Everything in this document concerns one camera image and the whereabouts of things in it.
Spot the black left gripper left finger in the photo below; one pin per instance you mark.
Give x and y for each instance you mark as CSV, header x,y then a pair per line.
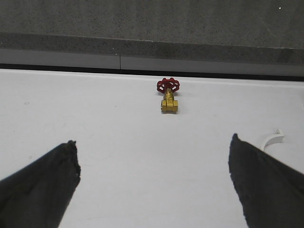
x,y
38,195

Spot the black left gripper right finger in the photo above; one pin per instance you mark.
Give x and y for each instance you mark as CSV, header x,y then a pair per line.
x,y
271,193

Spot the white half pipe clamp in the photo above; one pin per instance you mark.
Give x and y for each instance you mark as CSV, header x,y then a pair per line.
x,y
276,137

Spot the brass valve red handwheel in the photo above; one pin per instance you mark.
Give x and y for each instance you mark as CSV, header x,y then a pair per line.
x,y
168,86

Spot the grey stone counter ledge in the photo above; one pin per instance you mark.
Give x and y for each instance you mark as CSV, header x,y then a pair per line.
x,y
260,37

